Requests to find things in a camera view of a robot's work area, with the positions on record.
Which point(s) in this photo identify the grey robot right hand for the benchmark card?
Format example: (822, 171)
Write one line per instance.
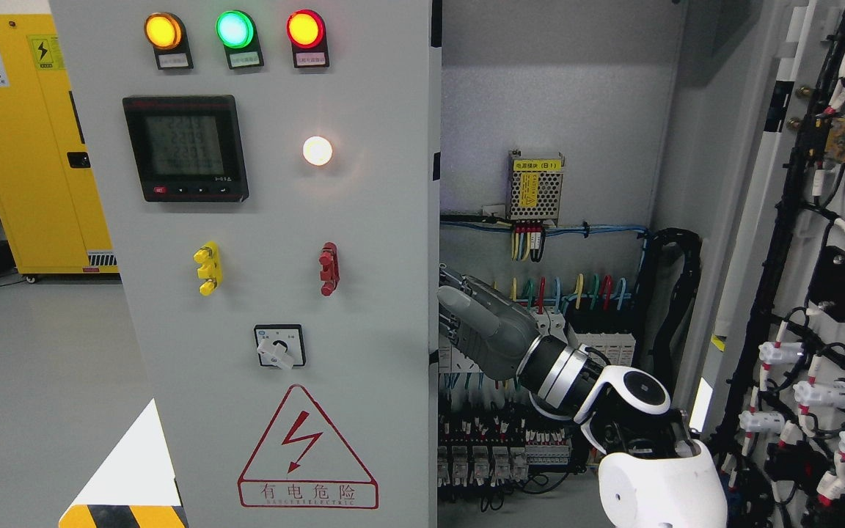
(489, 328)

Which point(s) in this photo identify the grey cabinet door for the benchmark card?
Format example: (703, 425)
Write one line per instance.
(755, 165)
(368, 345)

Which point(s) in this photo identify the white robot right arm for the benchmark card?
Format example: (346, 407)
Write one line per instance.
(653, 473)

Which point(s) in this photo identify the red indicator light left door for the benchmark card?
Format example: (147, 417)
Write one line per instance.
(307, 34)

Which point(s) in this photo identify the green indicator light left door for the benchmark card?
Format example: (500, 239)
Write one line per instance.
(240, 40)

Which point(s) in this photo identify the amber indicator light left door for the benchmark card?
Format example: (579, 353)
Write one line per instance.
(169, 40)

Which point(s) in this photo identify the white socket breaker row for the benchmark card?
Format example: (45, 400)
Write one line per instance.
(451, 360)

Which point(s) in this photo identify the black surge protector block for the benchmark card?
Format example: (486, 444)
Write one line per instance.
(608, 332)

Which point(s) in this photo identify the relay terminal row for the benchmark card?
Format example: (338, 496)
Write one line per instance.
(480, 448)

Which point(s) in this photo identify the metal mesh power supply module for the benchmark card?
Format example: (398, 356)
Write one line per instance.
(534, 184)

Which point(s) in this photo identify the red electric danger sticker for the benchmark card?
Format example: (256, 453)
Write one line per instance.
(303, 461)

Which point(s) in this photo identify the white glowing indicator light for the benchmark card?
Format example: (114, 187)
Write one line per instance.
(317, 150)

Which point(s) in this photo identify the black digital power meter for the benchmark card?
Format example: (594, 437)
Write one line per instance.
(187, 148)

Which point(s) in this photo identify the yellow safety cabinet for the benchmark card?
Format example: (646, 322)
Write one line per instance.
(49, 203)

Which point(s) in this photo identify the red terminal post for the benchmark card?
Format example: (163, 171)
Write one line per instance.
(329, 268)

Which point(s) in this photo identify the yellow terminal post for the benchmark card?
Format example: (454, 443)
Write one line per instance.
(209, 271)

